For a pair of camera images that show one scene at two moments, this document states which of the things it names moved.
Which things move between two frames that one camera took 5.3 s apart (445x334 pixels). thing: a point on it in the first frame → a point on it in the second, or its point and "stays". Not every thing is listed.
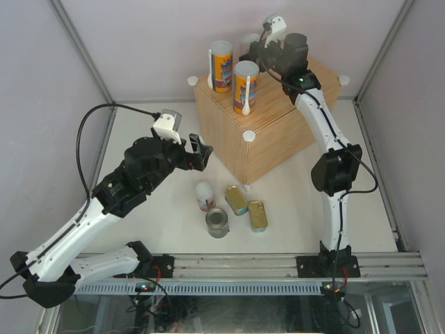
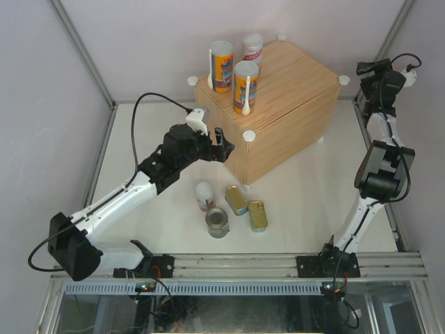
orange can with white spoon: (245, 80) stays
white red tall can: (245, 41) stays
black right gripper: (258, 51) → (381, 68)
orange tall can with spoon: (220, 62) stays
